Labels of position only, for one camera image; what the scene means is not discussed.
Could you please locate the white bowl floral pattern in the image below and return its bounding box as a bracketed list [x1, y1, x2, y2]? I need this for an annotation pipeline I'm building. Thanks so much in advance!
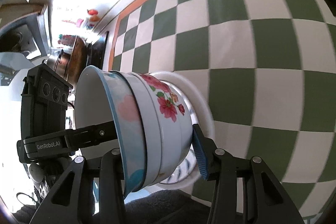
[134, 73, 193, 183]

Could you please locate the white bowl pink blue pattern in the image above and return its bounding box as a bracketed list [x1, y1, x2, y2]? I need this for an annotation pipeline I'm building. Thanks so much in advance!
[75, 65, 147, 197]

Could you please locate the white plate striped rim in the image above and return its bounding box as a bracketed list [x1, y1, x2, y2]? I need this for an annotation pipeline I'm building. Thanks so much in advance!
[149, 70, 217, 191]

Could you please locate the black wok on stove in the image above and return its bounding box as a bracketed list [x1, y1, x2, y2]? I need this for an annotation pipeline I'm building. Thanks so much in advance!
[47, 31, 109, 86]

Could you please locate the green white checkered mat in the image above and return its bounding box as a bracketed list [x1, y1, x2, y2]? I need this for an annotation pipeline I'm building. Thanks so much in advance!
[109, 0, 335, 219]

